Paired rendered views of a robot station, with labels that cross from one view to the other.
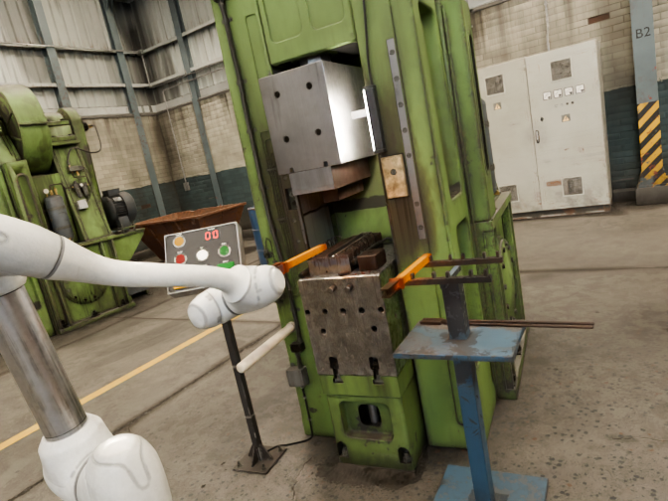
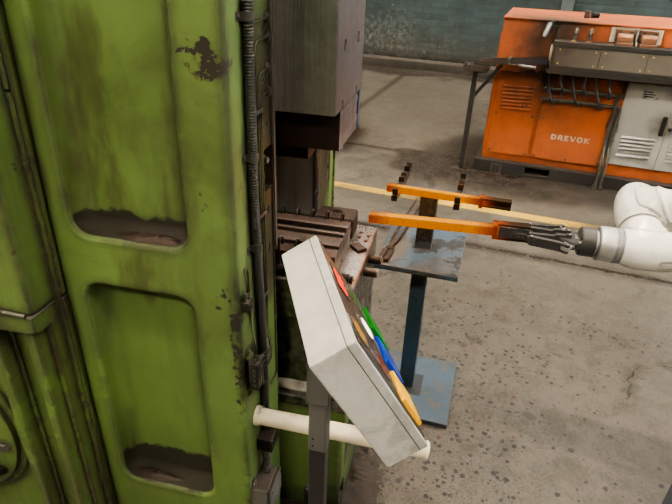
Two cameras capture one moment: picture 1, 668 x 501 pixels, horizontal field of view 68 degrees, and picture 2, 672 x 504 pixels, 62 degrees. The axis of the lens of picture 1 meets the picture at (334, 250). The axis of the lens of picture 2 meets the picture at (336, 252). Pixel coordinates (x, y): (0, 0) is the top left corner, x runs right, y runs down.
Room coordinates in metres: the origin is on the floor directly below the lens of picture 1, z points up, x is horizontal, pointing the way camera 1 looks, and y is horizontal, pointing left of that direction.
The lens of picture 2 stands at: (2.43, 1.35, 1.70)
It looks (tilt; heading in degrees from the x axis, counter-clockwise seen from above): 29 degrees down; 255
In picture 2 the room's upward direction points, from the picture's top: 2 degrees clockwise
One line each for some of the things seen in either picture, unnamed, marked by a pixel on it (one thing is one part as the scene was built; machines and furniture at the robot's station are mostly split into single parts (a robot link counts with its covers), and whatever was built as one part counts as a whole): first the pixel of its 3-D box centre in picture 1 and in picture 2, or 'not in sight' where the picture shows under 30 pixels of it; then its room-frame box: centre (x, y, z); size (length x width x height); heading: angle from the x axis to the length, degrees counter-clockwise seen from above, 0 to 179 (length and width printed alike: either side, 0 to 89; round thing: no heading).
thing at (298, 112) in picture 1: (330, 117); (271, 5); (2.23, -0.10, 1.56); 0.42 x 0.39 x 0.40; 153
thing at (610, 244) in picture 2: not in sight; (605, 244); (1.45, 0.32, 1.06); 0.09 x 0.06 x 0.09; 63
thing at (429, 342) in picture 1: (460, 338); (423, 246); (1.63, -0.38, 0.70); 0.40 x 0.30 x 0.02; 60
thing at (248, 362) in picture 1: (267, 346); (342, 432); (2.14, 0.38, 0.62); 0.44 x 0.05 x 0.05; 153
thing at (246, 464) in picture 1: (257, 451); not in sight; (2.25, 0.57, 0.05); 0.22 x 0.22 x 0.09; 63
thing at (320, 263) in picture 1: (347, 251); (271, 237); (2.25, -0.06, 0.96); 0.42 x 0.20 x 0.09; 153
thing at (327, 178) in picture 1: (332, 175); (268, 112); (2.25, -0.06, 1.32); 0.42 x 0.20 x 0.10; 153
